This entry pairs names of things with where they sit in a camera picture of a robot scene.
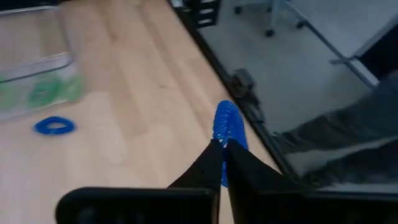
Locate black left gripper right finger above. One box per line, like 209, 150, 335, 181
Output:
225, 139, 301, 194

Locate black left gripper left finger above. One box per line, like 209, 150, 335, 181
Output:
167, 139, 224, 192

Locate blue spring coil keychain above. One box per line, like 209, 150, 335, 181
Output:
33, 116, 76, 136
212, 99, 249, 187

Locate green spring coil keychain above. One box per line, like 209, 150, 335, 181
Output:
27, 79, 63, 108
0, 83, 19, 110
60, 76, 85, 102

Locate person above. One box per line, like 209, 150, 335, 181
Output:
273, 70, 398, 189

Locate office chair base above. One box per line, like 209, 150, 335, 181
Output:
233, 0, 308, 37

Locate clear plastic bin straight walls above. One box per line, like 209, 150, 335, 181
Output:
0, 4, 85, 122

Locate black aluminium table frame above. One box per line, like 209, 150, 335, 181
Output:
166, 0, 312, 194

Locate black desk frame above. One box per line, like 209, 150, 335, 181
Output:
279, 0, 398, 90

